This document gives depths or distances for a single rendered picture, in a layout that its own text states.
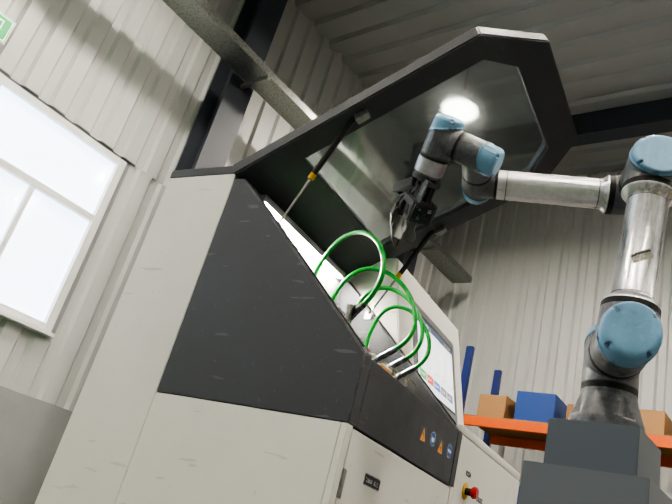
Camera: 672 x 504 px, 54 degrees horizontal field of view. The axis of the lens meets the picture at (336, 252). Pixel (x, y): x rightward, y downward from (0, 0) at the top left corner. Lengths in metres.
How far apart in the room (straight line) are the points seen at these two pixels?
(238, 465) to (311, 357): 0.29
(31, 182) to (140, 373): 3.96
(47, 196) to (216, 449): 4.37
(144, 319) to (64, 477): 0.45
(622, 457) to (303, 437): 0.65
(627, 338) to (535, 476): 0.33
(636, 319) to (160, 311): 1.22
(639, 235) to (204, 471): 1.10
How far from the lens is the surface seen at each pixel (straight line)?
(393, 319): 2.34
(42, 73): 5.98
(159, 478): 1.73
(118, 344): 1.99
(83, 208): 5.91
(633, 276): 1.48
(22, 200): 5.69
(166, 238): 2.06
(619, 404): 1.51
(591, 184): 1.73
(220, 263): 1.87
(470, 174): 1.66
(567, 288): 9.27
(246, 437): 1.60
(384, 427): 1.62
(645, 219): 1.55
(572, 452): 1.47
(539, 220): 9.94
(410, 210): 1.66
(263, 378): 1.62
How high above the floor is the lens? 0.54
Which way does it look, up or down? 23 degrees up
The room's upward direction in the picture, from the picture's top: 16 degrees clockwise
